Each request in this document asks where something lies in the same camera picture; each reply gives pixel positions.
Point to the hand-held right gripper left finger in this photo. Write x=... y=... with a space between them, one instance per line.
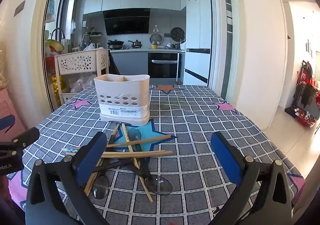
x=91 y=157

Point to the white perforated utensil holder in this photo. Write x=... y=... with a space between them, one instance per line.
x=122 y=97

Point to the red and black rack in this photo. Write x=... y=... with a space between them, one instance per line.
x=306 y=90

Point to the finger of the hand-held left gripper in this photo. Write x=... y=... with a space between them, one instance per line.
x=27 y=136
x=6 y=121

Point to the black built-in oven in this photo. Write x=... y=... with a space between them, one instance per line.
x=162 y=65

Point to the dark wall decor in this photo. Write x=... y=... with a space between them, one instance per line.
x=310 y=49

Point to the white refrigerator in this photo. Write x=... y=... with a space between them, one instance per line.
x=197 y=27

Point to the chrome kitchen faucet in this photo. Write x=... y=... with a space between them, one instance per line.
x=58 y=30

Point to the round patterned trivet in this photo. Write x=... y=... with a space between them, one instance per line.
x=155 y=39

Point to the brown wall plate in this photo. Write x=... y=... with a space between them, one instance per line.
x=19 y=8

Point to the black wok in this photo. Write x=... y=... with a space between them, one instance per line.
x=115 y=43

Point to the pink box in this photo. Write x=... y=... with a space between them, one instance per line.
x=10 y=105

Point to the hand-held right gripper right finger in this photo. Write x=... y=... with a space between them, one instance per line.
x=226 y=157

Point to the metal cooking pot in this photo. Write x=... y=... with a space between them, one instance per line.
x=136 y=44

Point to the green fruit bowl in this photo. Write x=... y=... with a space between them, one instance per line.
x=53 y=45

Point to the white plastic bag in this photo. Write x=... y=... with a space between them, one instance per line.
x=91 y=46

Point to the black range hood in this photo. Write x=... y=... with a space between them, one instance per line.
x=127 y=22

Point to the cream perforated rolling cart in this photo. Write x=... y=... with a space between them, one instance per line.
x=75 y=61

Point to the gold tinsel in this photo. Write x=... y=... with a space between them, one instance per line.
x=56 y=85

